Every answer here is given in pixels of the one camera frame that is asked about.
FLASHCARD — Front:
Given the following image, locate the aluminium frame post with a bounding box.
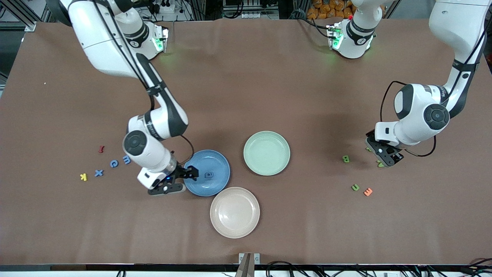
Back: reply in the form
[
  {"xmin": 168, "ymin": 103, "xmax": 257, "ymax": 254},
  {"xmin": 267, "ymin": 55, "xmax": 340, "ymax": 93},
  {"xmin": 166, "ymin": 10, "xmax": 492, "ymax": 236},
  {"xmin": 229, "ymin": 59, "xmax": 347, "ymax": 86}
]
[{"xmin": 0, "ymin": 0, "xmax": 50, "ymax": 32}]

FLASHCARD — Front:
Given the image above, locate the green plate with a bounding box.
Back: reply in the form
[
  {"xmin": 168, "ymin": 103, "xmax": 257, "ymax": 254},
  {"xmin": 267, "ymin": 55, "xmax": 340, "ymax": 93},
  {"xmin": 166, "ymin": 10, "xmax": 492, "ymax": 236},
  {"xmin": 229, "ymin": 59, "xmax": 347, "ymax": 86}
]
[{"xmin": 243, "ymin": 131, "xmax": 291, "ymax": 176}]

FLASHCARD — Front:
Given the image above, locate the white power strip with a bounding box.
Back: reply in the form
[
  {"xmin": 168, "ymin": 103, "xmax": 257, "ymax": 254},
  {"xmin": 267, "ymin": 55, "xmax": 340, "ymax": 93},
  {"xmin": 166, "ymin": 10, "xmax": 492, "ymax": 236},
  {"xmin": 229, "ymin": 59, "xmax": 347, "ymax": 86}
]
[{"xmin": 152, "ymin": 0, "xmax": 177, "ymax": 14}]

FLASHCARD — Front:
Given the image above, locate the stack of orange items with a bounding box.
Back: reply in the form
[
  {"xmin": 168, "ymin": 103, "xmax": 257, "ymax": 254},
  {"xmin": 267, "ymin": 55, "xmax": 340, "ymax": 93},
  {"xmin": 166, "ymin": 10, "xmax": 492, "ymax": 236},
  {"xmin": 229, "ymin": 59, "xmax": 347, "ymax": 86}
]
[{"xmin": 307, "ymin": 0, "xmax": 356, "ymax": 20}]

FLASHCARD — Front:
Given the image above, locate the beige plate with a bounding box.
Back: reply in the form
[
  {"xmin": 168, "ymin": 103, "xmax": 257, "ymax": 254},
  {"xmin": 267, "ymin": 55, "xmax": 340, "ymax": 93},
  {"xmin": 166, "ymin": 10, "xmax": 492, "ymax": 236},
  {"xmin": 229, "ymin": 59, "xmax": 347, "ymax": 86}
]
[{"xmin": 210, "ymin": 187, "xmax": 260, "ymax": 239}]

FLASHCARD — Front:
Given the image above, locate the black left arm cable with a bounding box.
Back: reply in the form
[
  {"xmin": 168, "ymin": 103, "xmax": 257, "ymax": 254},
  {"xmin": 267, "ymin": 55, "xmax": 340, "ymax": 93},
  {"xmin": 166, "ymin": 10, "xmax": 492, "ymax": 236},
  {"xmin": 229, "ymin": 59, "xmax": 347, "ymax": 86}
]
[{"xmin": 380, "ymin": 0, "xmax": 492, "ymax": 157}]

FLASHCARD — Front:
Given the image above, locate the black cable bundle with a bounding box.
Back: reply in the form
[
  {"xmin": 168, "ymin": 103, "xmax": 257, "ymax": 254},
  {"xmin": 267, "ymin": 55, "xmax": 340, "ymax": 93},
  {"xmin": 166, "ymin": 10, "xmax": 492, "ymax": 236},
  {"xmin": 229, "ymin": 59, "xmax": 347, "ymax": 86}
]
[{"xmin": 115, "ymin": 261, "xmax": 492, "ymax": 277}]

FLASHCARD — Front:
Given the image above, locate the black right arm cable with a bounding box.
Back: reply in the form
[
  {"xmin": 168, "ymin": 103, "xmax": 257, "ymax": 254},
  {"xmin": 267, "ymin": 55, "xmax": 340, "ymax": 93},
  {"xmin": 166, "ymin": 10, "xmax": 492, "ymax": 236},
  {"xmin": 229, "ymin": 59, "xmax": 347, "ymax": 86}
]
[{"xmin": 92, "ymin": 0, "xmax": 194, "ymax": 164}]

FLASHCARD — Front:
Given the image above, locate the blue plate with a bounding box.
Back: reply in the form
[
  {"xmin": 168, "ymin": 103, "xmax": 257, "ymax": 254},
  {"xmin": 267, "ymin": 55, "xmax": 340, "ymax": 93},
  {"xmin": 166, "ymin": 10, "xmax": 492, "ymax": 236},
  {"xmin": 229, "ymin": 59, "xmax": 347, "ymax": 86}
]
[{"xmin": 183, "ymin": 150, "xmax": 230, "ymax": 197}]

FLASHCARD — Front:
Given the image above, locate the metal table edge bracket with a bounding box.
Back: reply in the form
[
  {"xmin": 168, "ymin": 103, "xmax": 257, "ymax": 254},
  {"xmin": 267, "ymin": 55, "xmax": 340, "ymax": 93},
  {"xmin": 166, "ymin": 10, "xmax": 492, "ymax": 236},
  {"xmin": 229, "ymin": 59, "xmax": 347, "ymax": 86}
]
[{"xmin": 235, "ymin": 252, "xmax": 261, "ymax": 277}]

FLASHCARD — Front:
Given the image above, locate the black arm base cable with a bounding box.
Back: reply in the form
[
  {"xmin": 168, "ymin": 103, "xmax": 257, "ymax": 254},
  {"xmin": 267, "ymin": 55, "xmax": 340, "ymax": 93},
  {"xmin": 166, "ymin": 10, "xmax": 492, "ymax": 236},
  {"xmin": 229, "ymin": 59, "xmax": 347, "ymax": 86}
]
[{"xmin": 296, "ymin": 15, "xmax": 332, "ymax": 39}]

